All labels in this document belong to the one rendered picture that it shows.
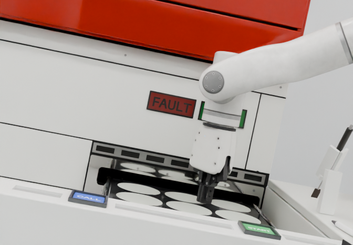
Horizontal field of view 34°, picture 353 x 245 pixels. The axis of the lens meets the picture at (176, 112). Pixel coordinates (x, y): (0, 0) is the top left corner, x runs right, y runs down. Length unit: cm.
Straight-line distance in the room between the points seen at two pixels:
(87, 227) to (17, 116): 67
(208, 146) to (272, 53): 25
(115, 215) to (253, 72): 47
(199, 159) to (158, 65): 28
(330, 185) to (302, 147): 191
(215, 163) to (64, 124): 41
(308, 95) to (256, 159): 160
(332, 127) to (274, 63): 194
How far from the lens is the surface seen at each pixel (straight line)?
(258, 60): 117
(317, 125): 307
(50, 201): 83
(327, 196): 116
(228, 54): 124
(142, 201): 123
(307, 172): 309
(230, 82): 116
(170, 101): 143
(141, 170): 144
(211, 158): 125
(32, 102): 145
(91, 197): 88
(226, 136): 124
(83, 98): 144
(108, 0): 139
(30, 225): 84
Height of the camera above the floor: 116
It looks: 3 degrees down
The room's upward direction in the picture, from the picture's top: 12 degrees clockwise
